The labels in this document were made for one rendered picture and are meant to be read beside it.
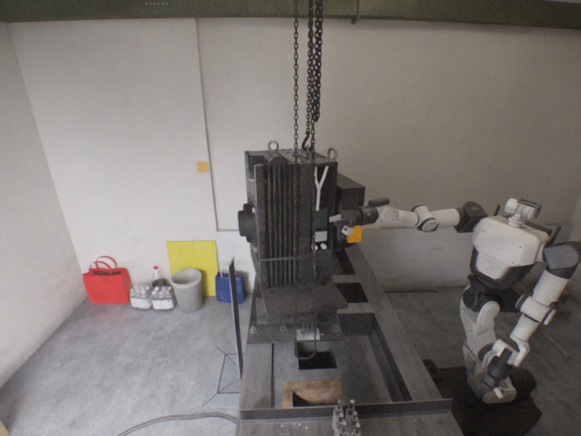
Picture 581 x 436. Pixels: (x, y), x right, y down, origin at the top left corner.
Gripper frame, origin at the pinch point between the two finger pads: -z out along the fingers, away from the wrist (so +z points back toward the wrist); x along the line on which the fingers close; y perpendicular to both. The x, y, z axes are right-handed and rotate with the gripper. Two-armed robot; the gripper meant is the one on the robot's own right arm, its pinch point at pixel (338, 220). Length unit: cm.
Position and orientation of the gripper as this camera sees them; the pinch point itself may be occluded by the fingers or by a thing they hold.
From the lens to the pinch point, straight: 128.6
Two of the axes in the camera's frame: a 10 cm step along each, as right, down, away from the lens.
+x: -3.4, -3.2, 8.8
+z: 9.4, -1.6, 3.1
